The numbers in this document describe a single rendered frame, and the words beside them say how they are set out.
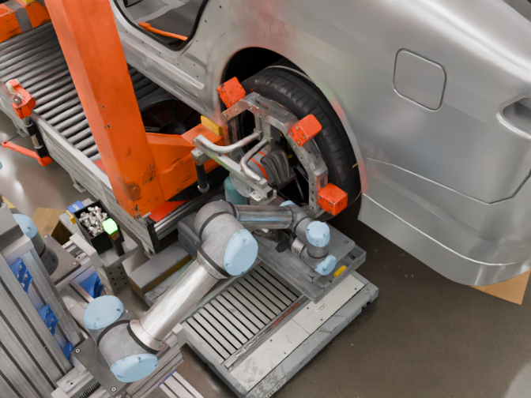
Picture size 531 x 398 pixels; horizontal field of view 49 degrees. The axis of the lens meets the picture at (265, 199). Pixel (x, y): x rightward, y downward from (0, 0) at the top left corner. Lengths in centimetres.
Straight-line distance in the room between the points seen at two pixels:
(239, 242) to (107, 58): 94
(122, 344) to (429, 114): 107
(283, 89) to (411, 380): 140
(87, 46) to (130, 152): 51
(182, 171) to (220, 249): 114
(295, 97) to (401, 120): 47
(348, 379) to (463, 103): 148
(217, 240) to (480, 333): 166
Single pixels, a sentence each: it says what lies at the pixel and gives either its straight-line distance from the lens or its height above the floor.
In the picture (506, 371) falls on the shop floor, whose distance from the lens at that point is 287.
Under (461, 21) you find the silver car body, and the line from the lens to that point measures 160.
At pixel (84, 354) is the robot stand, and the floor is 82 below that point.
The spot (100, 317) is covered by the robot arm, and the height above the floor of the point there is 105.
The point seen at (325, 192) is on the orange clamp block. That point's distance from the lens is 216.
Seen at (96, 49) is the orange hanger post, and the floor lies 137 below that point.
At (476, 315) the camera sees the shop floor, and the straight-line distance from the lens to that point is 299.
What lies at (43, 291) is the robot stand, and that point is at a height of 104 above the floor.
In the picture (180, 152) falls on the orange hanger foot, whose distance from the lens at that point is 264.
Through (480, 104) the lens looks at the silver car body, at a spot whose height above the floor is 148.
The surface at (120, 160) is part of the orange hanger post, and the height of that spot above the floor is 88.
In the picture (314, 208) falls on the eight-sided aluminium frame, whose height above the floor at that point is 78.
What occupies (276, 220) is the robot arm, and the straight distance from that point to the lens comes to 187.
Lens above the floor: 244
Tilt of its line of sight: 46 degrees down
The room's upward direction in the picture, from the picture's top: 5 degrees counter-clockwise
